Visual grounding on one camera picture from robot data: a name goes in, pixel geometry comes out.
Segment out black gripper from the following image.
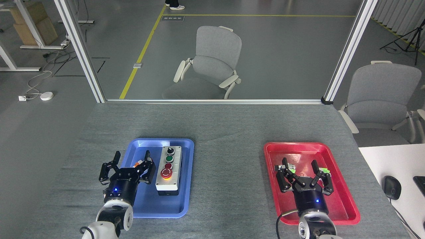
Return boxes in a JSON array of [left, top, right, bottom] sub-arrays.
[[274, 157, 334, 217], [99, 150, 156, 206]]

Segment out grey control box with buttons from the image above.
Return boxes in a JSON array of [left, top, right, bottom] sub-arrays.
[[155, 145, 183, 196]]

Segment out red plastic tray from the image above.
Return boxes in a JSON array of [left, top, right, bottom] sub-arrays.
[[264, 142, 361, 225]]

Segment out blue plastic tray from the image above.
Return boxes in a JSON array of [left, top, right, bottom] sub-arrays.
[[120, 138, 195, 218]]

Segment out black computer mouse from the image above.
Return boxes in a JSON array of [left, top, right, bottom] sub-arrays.
[[382, 175, 402, 200]]

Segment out white side table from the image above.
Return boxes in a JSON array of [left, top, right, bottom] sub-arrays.
[[359, 143, 425, 239]]

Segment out grey office chair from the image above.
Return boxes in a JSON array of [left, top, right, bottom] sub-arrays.
[[162, 26, 242, 100], [338, 60, 425, 147]]

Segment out black keyboard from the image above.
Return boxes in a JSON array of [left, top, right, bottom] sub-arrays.
[[413, 176, 425, 196]]

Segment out brown cardboard boxes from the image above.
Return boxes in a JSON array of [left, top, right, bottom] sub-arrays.
[[9, 2, 58, 46]]

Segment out black tripod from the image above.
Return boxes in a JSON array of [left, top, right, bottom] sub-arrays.
[[380, 18, 425, 66]]

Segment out grey pleated curtain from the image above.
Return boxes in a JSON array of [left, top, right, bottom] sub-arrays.
[[370, 0, 425, 55]]

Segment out black selector switch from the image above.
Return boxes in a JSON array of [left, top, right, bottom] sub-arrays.
[[274, 163, 297, 174]]

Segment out black mouse cable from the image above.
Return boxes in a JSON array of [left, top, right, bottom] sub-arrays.
[[388, 198, 414, 239]]

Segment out silver aluminium rail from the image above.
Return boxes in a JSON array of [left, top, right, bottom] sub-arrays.
[[106, 99, 324, 105]]

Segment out white floor cable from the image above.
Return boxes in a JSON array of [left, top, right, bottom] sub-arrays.
[[26, 70, 53, 98]]

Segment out silver aluminium post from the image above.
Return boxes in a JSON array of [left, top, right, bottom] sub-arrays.
[[53, 0, 107, 103], [321, 0, 379, 105]]

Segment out white desk frame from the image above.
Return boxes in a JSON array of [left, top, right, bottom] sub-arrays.
[[0, 0, 68, 72]]

